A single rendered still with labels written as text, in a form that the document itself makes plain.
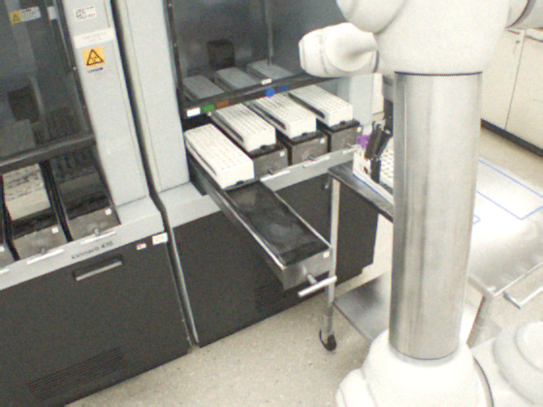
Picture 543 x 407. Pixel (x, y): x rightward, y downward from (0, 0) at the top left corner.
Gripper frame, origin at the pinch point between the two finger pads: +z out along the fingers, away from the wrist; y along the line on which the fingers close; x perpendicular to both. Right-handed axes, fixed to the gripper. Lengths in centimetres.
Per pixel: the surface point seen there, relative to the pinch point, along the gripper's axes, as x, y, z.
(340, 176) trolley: 10.5, -9.1, 5.4
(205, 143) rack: 41, -37, 2
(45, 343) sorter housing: 29, -103, 47
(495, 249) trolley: -33.2, 5.7, 5.5
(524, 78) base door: 95, 190, 39
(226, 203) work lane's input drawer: 16.3, -41.0, 6.9
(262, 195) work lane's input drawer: 15.5, -30.9, 7.1
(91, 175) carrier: 38, -72, 0
